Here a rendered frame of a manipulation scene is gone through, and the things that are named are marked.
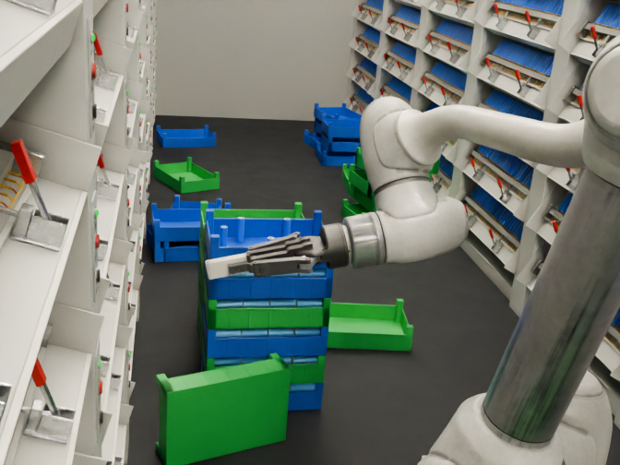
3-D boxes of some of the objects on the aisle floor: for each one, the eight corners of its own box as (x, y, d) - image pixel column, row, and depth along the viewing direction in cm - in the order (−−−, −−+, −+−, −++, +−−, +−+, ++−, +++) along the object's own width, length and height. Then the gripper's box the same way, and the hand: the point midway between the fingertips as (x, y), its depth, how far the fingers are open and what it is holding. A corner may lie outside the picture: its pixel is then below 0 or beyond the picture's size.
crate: (399, 320, 255) (402, 298, 253) (411, 351, 237) (413, 327, 234) (308, 316, 253) (310, 293, 250) (311, 347, 234) (314, 323, 232)
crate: (285, 440, 190) (291, 367, 183) (165, 470, 176) (166, 392, 169) (271, 423, 197) (276, 351, 190) (155, 449, 183) (156, 374, 176)
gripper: (356, 279, 128) (212, 307, 126) (340, 249, 140) (208, 274, 138) (351, 237, 126) (204, 265, 123) (335, 210, 138) (201, 235, 135)
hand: (227, 266), depth 131 cm, fingers closed
